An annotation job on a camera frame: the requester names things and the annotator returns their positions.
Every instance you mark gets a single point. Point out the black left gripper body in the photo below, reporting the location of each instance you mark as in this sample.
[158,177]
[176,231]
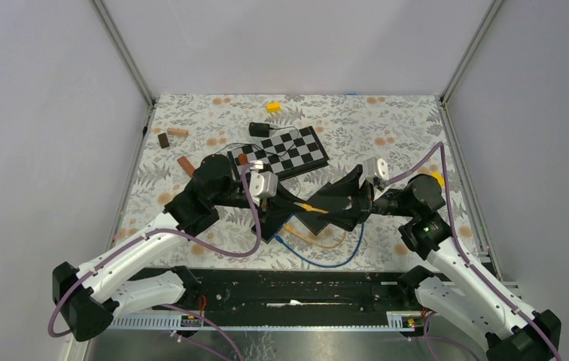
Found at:
[264,204]

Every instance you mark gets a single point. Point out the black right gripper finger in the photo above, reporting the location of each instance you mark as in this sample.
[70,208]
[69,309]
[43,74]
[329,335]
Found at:
[346,219]
[349,185]

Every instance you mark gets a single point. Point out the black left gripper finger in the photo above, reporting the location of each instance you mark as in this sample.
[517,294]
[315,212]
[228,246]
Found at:
[290,204]
[277,226]

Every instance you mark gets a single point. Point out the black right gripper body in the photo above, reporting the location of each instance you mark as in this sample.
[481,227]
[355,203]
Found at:
[377,198]

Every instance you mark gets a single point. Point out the large black network switch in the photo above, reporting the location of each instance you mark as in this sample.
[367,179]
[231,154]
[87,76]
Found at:
[311,220]

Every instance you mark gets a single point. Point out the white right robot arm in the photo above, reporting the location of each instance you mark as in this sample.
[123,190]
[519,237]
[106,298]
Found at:
[502,324]

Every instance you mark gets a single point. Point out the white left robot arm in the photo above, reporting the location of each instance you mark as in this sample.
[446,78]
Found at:
[90,296]

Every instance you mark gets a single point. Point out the floral patterned table mat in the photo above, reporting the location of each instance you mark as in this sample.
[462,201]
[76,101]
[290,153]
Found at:
[399,129]

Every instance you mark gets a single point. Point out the black white checkerboard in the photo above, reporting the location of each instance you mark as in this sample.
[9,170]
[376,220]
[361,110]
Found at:
[287,155]

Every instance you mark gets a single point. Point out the orange piece on checkerboard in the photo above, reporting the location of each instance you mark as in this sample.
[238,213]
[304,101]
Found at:
[243,159]

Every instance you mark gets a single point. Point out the yellow block at right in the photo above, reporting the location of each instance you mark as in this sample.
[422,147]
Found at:
[440,179]

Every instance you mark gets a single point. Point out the reddish brown wooden block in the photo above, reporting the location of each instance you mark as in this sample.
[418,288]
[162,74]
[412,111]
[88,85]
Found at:
[186,165]

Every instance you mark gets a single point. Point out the light tan wooden block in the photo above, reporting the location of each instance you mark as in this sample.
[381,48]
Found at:
[177,132]

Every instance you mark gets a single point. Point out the dark brown wooden block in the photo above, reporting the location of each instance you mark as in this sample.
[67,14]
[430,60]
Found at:
[163,140]

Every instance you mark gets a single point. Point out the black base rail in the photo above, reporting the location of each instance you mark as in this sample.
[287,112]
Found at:
[295,297]

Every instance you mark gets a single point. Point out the yellow block near wall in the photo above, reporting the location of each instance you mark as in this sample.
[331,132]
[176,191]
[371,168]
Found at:
[273,107]

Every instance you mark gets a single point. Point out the slotted cable duct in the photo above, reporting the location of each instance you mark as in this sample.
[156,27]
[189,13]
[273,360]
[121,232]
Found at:
[170,321]

